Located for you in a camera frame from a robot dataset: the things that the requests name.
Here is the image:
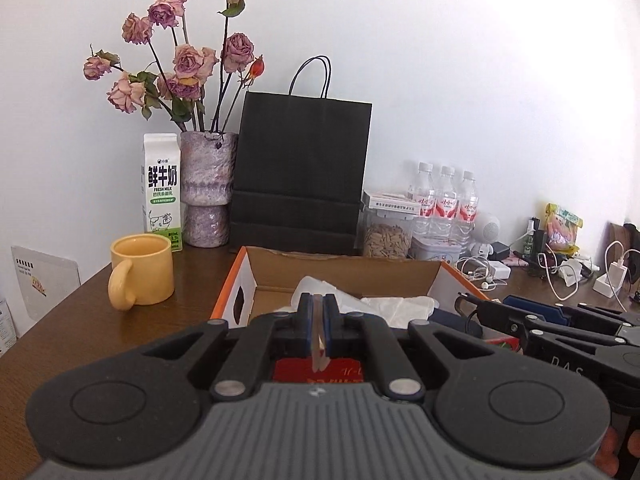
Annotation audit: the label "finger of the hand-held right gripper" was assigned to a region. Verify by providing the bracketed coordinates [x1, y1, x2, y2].
[475, 304, 627, 350]
[502, 295, 640, 333]

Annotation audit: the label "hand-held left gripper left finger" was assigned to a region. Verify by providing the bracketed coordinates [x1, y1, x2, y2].
[142, 291, 317, 401]

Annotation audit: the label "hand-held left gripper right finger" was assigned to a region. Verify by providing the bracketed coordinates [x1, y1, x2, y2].
[322, 294, 496, 401]

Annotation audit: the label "red cardboard box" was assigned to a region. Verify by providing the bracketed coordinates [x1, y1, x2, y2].
[210, 246, 522, 385]

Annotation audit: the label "white plastic bag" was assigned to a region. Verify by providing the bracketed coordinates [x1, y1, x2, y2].
[360, 295, 441, 328]

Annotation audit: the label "person's right hand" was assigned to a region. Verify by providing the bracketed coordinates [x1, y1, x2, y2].
[597, 422, 640, 478]

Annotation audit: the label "white earphones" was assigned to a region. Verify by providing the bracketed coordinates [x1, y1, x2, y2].
[456, 255, 501, 291]

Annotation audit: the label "white face mask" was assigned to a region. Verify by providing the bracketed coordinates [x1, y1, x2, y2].
[555, 259, 586, 288]

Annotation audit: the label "white charger box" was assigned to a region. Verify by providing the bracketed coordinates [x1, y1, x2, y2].
[482, 259, 512, 280]

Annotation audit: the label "black stand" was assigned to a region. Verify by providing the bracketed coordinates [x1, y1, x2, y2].
[525, 216, 548, 261]

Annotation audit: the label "white power adapter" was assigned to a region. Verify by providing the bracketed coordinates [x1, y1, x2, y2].
[592, 260, 630, 293]

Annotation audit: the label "yellow pink snack bag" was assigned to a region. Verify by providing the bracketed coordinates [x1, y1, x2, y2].
[544, 202, 585, 253]

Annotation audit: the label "white printed tin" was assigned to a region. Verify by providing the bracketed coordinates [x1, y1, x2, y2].
[409, 235, 463, 268]

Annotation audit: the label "white robot speaker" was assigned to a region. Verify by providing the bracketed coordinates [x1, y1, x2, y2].
[470, 210, 508, 261]

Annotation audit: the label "clear seed container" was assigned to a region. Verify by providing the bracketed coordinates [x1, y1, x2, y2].
[361, 205, 416, 260]

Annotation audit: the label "water bottle red label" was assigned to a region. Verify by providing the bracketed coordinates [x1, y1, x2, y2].
[410, 161, 436, 241]
[434, 165, 458, 243]
[456, 170, 480, 246]

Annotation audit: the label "flat white box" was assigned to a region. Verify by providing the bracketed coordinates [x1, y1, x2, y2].
[361, 190, 421, 216]

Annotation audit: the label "black paper bag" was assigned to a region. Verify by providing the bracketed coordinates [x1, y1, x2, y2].
[229, 55, 373, 256]

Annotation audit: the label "yellow mug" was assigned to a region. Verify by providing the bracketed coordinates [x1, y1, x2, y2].
[108, 234, 176, 311]

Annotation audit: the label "purple speckled vase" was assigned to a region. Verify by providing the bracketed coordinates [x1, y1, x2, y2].
[179, 130, 240, 248]

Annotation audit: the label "white green milk carton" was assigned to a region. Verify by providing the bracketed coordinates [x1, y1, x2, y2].
[141, 132, 184, 253]

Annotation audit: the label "white printed board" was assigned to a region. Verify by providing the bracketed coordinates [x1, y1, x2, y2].
[11, 246, 81, 321]

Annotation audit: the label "dried rose bouquet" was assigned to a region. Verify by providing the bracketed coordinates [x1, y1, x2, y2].
[82, 0, 266, 133]

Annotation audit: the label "blue white bag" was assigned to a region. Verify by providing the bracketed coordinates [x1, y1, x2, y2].
[0, 297, 18, 356]

